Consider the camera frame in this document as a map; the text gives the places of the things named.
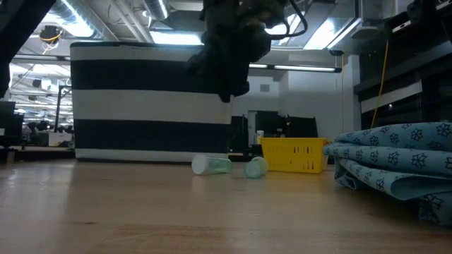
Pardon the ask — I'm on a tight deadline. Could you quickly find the blue patterned cloth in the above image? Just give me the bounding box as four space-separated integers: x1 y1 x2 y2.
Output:
322 121 452 228

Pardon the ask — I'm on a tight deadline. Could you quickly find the long ceiling light fixture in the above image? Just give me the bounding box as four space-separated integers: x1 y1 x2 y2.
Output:
249 63 343 74

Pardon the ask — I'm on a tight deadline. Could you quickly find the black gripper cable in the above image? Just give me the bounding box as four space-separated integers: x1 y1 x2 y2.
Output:
264 0 309 41

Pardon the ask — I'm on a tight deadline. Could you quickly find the silver ventilation duct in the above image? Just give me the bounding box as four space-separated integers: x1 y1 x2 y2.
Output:
142 0 171 21

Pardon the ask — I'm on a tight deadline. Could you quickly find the black pole stand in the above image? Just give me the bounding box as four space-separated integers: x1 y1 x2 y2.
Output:
53 84 73 134

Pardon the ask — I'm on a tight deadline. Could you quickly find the yellow plastic basket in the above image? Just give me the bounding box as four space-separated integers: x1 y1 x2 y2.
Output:
259 137 331 174

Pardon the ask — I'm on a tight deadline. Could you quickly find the black cabinet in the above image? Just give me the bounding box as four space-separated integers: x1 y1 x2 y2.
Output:
228 110 319 157

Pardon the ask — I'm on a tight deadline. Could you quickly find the yellow cable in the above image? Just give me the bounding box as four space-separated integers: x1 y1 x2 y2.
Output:
369 40 390 129

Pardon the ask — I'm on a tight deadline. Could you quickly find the black white striped fabric bin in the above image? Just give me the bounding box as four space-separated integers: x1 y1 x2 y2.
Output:
69 41 234 164

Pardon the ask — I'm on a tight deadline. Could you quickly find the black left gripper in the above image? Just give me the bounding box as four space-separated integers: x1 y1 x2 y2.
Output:
186 0 289 104

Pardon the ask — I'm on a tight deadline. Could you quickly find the dark computer monitor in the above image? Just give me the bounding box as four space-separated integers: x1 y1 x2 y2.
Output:
0 101 25 147

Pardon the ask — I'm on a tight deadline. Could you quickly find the yellow hanging cable reel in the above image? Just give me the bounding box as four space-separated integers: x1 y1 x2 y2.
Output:
38 25 65 56

